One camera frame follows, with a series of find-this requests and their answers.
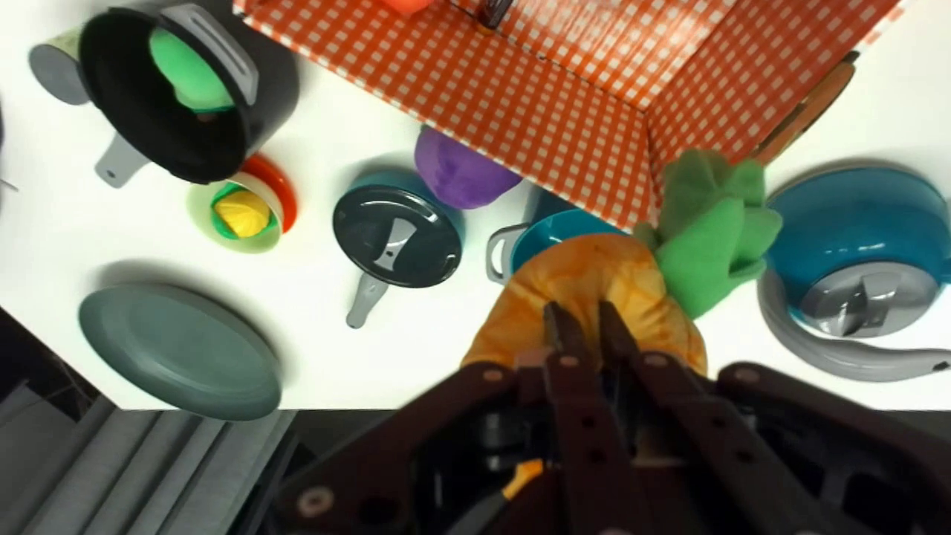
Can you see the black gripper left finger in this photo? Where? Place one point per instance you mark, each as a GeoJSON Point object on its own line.
{"type": "Point", "coordinates": [570, 397]}

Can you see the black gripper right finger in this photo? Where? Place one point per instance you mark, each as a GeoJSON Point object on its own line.
{"type": "Point", "coordinates": [643, 397]}

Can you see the orange pineapple plush green leaves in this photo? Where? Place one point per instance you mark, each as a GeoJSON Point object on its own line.
{"type": "Point", "coordinates": [595, 283]}

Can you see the orange plush fruit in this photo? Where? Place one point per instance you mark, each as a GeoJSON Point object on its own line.
{"type": "Point", "coordinates": [405, 5]}

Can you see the green plush vegetable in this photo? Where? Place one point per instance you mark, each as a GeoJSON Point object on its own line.
{"type": "Point", "coordinates": [190, 72]}

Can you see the teal toy pot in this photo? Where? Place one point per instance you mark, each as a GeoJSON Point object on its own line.
{"type": "Point", "coordinates": [539, 241]}

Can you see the black pot lid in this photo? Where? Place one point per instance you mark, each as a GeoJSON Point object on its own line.
{"type": "Point", "coordinates": [396, 238]}

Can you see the purple bowl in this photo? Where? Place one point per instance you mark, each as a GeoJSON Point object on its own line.
{"type": "Point", "coordinates": [459, 170]}

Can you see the teal toy kettle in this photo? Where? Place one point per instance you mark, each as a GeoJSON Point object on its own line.
{"type": "Point", "coordinates": [852, 238]}

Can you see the orange gingham basket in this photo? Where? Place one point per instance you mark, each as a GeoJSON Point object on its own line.
{"type": "Point", "coordinates": [595, 91]}

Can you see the red toy disc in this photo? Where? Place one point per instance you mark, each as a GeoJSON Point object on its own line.
{"type": "Point", "coordinates": [282, 186]}

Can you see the yellow toy piece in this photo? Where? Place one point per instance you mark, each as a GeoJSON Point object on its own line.
{"type": "Point", "coordinates": [242, 213]}

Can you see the gray oval plate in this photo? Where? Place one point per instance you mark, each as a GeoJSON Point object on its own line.
{"type": "Point", "coordinates": [179, 350]}

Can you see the small tin can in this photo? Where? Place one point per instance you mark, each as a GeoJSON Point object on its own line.
{"type": "Point", "coordinates": [54, 72]}

